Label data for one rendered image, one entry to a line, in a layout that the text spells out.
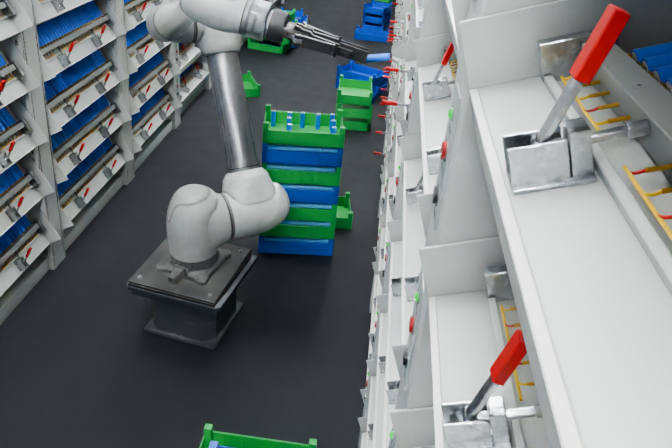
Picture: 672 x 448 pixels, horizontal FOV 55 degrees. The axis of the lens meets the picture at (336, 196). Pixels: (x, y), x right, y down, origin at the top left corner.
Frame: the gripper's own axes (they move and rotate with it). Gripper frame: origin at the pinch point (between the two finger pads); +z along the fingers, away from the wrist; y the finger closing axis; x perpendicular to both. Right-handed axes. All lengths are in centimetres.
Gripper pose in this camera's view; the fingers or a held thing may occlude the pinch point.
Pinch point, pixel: (352, 51)
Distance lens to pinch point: 154.5
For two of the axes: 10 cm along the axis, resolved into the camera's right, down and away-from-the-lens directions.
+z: 9.5, 3.1, 0.5
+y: -1.0, 4.6, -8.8
